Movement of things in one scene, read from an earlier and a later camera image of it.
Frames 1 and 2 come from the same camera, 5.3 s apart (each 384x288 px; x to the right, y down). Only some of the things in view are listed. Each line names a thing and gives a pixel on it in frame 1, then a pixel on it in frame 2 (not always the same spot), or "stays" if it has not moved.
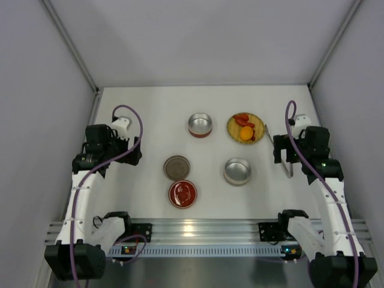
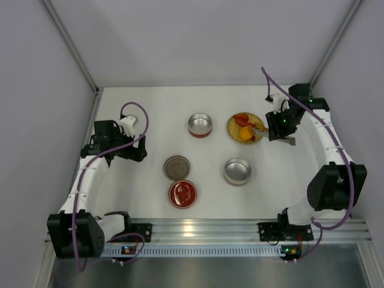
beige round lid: (176, 168) stays
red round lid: (182, 194) stays
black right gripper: (282, 149) to (276, 127)
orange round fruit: (246, 132) stays
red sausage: (242, 120) stays
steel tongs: (290, 175) to (284, 138)
